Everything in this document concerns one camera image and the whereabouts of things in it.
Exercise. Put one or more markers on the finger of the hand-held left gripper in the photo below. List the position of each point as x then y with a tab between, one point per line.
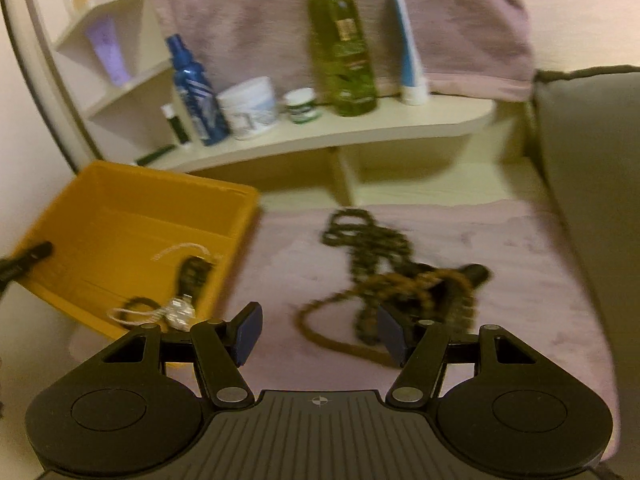
27	260

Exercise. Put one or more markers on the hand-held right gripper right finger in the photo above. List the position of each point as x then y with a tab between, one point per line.
392	335

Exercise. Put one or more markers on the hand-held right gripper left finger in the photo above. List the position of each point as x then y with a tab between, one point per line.
249	332

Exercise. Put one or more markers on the silver sparkly jewelry piece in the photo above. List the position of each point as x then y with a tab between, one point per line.
179	312

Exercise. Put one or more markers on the dark wrist watch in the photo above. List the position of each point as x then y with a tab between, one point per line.
192	275

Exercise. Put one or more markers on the orange plastic tray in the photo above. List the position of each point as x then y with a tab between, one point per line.
125	200

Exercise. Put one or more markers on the black jewelry piece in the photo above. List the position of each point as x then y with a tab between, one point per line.
477	274

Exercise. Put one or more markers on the pink table mat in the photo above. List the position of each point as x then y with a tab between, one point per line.
500	240

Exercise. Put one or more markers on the dark green sachet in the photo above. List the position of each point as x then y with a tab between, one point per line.
156	155

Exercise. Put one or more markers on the green and white lip balm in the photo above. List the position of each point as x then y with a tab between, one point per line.
176	127

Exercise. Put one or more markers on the white corner shelf unit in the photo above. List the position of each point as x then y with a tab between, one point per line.
350	130

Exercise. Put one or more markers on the purple cosmetic tube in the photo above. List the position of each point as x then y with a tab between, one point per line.
110	52

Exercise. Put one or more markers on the white cream jar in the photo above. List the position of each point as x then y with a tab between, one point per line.
249	107

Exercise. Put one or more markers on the small green and white jar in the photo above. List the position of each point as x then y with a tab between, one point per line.
301	106

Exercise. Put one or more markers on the blue spray bottle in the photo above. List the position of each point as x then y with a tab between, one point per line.
197	95

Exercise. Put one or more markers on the grey cushion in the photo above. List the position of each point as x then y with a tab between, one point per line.
590	160

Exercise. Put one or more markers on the blue and white tube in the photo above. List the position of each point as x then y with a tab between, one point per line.
407	45

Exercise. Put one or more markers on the green spray bottle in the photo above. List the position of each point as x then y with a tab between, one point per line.
342	45

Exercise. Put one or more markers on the pink hanging towel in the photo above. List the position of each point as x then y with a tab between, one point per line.
450	20

